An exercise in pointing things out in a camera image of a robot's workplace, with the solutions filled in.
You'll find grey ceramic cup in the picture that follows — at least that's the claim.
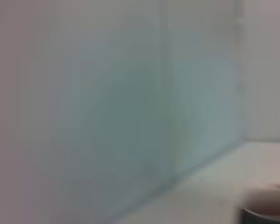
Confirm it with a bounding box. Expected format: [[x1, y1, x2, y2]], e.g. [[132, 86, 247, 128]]
[[244, 209, 280, 224]]

